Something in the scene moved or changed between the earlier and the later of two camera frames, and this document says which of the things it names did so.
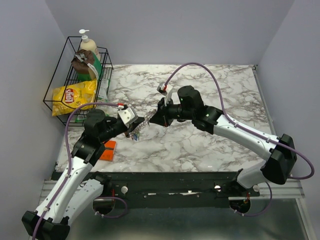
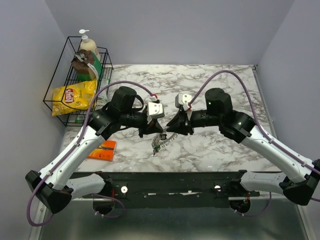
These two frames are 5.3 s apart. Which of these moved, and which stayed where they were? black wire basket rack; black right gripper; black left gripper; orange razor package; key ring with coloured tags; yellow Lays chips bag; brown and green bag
Moved: black left gripper; black right gripper; key ring with coloured tags
Stayed: yellow Lays chips bag; black wire basket rack; brown and green bag; orange razor package
